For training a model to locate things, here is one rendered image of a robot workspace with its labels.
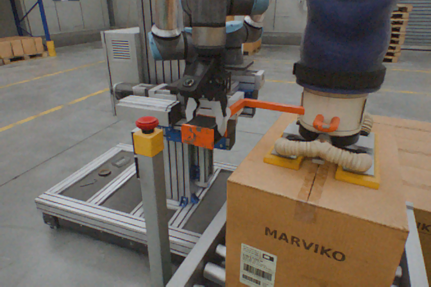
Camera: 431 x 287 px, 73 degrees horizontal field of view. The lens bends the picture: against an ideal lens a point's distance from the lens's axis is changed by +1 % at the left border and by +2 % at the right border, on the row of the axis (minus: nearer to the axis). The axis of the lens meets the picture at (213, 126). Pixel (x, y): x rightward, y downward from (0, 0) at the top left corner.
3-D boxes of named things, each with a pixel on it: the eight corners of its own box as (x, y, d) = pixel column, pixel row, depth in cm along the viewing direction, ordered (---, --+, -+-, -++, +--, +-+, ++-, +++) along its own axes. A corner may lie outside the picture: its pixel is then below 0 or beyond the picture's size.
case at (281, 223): (367, 353, 73) (410, 231, 58) (224, 288, 90) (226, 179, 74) (371, 213, 122) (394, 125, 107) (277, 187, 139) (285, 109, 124)
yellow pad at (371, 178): (378, 190, 70) (383, 173, 68) (334, 180, 74) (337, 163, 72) (378, 137, 98) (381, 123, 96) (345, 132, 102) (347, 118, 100)
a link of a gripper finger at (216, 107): (240, 127, 73) (229, 93, 71) (230, 136, 68) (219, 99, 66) (229, 129, 75) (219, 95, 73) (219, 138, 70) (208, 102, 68)
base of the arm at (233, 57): (215, 63, 170) (215, 46, 166) (223, 59, 183) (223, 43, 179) (240, 65, 165) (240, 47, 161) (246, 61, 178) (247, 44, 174)
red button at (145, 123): (150, 138, 85) (149, 125, 84) (131, 133, 88) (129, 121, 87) (163, 129, 91) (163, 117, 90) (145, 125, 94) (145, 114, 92)
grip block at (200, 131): (212, 150, 67) (212, 130, 65) (181, 142, 71) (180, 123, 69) (227, 136, 74) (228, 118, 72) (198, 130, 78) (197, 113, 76)
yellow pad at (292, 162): (298, 171, 78) (300, 155, 76) (262, 163, 82) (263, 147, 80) (318, 127, 106) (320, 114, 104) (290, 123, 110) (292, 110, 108)
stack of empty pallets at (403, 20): (399, 63, 706) (415, 4, 654) (350, 60, 741) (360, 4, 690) (390, 54, 816) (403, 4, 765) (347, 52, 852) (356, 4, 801)
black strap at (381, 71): (383, 93, 67) (388, 75, 66) (284, 82, 77) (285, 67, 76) (382, 73, 86) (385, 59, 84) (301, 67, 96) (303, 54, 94)
